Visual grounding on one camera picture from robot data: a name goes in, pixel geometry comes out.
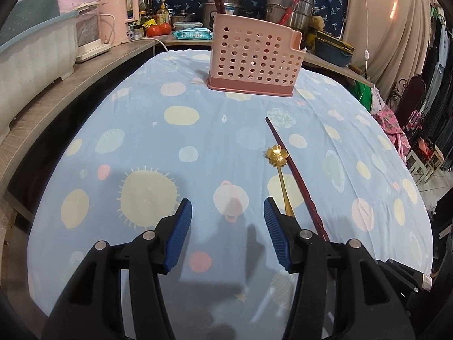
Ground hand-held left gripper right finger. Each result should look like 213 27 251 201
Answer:
263 196 414 340

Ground white kettle cable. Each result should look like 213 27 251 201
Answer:
147 37 171 52

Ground blue dotted tablecloth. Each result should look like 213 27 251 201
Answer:
27 49 435 340

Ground yellow bowl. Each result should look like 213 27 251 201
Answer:
315 30 355 54

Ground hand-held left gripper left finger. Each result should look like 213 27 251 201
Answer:
40 198 193 340

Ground pink perforated utensil holder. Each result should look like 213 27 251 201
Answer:
206 13 307 98

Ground green bag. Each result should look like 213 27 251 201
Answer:
350 81 381 112

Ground pink floral cloth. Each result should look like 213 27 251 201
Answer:
375 108 411 157

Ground small steel lidded pot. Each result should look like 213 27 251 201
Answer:
171 13 196 27

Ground blue bowl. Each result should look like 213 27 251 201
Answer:
315 41 354 67

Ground dark metal chair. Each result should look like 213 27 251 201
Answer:
391 76 427 132

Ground steel rice cooker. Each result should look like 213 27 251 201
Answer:
202 0 248 27

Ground hanging clothes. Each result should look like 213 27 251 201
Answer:
414 3 453 171

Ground gold flower spoon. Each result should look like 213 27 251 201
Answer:
264 144 296 218

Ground white glass kettle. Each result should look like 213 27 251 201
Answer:
75 2 114 63

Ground white cord with switch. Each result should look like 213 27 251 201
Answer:
357 0 373 78

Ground blue wet wipes packet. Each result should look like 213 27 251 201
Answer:
172 28 214 41

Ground pink electric kettle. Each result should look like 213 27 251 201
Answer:
96 0 139 46

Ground white dish rack blue lid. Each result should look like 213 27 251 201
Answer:
0 0 80 135

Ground beige curtain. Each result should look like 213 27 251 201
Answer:
320 0 437 89

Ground yellow bottle green cap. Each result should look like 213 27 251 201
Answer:
157 1 171 25

